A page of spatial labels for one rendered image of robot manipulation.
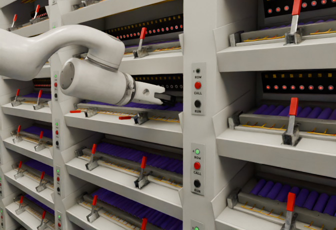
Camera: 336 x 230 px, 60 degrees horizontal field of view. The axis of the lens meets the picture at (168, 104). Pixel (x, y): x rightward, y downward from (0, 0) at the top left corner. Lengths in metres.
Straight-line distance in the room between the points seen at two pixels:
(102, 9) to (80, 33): 0.38
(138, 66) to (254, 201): 0.46
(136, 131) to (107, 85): 0.23
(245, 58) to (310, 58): 0.13
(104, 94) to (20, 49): 0.19
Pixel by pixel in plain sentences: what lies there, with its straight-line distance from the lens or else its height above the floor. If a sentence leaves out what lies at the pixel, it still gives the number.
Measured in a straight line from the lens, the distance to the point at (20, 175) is 1.76.
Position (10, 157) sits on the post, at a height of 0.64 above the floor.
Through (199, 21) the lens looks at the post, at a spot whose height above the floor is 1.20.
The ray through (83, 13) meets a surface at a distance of 1.09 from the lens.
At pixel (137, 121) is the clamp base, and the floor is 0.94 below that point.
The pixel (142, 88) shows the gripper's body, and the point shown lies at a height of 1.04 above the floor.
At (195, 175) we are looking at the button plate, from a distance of 0.72.
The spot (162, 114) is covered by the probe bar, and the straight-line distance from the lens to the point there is 0.83.
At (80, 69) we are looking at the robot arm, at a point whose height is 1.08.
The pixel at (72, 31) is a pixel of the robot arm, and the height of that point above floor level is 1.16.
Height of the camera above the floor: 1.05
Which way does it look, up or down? 4 degrees down
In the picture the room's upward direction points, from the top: straight up
